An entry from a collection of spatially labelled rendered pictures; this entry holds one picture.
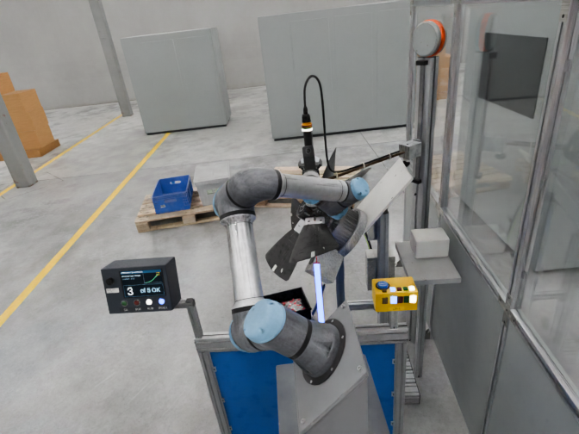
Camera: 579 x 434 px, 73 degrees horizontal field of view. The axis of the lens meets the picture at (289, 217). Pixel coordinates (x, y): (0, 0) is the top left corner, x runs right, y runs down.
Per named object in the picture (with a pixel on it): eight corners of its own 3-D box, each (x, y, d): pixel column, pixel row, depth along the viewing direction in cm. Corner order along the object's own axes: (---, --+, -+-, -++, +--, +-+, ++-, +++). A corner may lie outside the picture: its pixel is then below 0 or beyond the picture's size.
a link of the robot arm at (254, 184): (239, 154, 113) (368, 171, 138) (225, 170, 121) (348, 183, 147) (244, 191, 109) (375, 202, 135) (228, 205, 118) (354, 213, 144)
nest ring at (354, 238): (331, 239, 214) (326, 236, 213) (363, 203, 203) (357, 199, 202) (334, 269, 190) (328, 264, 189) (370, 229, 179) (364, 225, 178)
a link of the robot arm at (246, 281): (250, 355, 106) (224, 170, 121) (228, 357, 118) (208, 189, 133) (287, 347, 113) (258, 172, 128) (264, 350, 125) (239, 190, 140)
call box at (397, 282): (411, 296, 162) (412, 275, 157) (417, 313, 153) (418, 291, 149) (371, 299, 164) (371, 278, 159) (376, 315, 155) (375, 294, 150)
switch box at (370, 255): (395, 288, 221) (395, 256, 211) (367, 290, 222) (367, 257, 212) (391, 279, 229) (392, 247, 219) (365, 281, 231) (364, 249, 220)
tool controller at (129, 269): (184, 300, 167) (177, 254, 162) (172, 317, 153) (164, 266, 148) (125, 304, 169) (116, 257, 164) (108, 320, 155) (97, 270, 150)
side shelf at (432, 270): (438, 243, 220) (438, 238, 218) (461, 282, 188) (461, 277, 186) (395, 246, 222) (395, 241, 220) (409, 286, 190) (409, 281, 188)
